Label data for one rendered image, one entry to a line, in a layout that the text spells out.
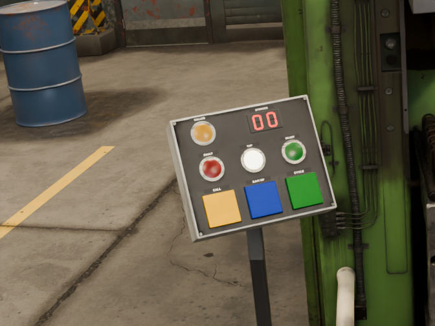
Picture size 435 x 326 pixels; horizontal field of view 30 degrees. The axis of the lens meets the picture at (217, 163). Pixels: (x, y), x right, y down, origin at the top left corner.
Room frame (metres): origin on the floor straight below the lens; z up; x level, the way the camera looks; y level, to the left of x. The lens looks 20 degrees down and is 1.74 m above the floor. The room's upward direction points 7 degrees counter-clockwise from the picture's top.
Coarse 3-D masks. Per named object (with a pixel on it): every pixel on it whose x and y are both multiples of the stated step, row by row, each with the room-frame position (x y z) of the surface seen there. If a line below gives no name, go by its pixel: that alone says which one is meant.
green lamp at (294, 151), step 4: (288, 144) 1.79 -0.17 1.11; (292, 144) 1.79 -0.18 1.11; (296, 144) 1.79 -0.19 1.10; (288, 148) 1.78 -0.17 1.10; (292, 148) 1.78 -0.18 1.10; (296, 148) 1.78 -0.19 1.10; (300, 148) 1.79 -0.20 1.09; (288, 152) 1.78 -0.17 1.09; (292, 152) 1.78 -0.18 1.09; (296, 152) 1.78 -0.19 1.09; (300, 152) 1.78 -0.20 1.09; (288, 156) 1.77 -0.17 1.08; (292, 156) 1.77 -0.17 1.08; (296, 156) 1.77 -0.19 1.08; (300, 156) 1.78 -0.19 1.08
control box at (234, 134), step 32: (192, 128) 1.78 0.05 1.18; (224, 128) 1.79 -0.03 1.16; (288, 128) 1.81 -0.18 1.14; (192, 160) 1.74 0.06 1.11; (224, 160) 1.75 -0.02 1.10; (288, 160) 1.77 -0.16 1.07; (320, 160) 1.78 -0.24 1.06; (192, 192) 1.70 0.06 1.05; (192, 224) 1.68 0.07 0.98; (256, 224) 1.68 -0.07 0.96
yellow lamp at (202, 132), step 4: (200, 124) 1.78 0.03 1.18; (204, 124) 1.79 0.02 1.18; (196, 128) 1.78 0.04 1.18; (200, 128) 1.78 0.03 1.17; (204, 128) 1.78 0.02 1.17; (208, 128) 1.78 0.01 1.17; (196, 132) 1.77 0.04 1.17; (200, 132) 1.77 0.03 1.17; (204, 132) 1.77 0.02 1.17; (208, 132) 1.78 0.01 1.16; (212, 132) 1.78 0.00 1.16; (196, 136) 1.77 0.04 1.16; (200, 136) 1.77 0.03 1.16; (204, 136) 1.77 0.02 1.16; (208, 136) 1.77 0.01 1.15; (200, 140) 1.76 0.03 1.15; (204, 140) 1.76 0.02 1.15; (208, 140) 1.77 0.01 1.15
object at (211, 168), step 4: (208, 160) 1.74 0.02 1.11; (212, 160) 1.74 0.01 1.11; (216, 160) 1.74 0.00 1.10; (204, 164) 1.74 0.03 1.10; (208, 164) 1.74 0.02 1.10; (212, 164) 1.74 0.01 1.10; (216, 164) 1.74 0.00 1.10; (220, 164) 1.74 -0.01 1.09; (204, 168) 1.73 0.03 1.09; (208, 168) 1.73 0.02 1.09; (212, 168) 1.73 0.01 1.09; (216, 168) 1.73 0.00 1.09; (220, 168) 1.74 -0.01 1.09; (204, 172) 1.73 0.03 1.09; (208, 172) 1.73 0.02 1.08; (212, 172) 1.73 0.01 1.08; (216, 172) 1.73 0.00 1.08; (220, 172) 1.73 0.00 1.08; (208, 176) 1.72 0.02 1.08; (212, 176) 1.72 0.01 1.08; (216, 176) 1.72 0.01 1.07
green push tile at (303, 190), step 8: (296, 176) 1.75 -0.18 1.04; (304, 176) 1.75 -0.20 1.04; (312, 176) 1.75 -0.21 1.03; (288, 184) 1.73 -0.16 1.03; (296, 184) 1.73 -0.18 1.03; (304, 184) 1.74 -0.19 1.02; (312, 184) 1.74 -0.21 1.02; (288, 192) 1.73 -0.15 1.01; (296, 192) 1.72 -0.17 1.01; (304, 192) 1.73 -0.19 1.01; (312, 192) 1.73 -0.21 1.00; (320, 192) 1.73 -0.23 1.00; (296, 200) 1.71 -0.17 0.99; (304, 200) 1.72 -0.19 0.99; (312, 200) 1.72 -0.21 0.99; (320, 200) 1.72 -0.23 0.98; (296, 208) 1.71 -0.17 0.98
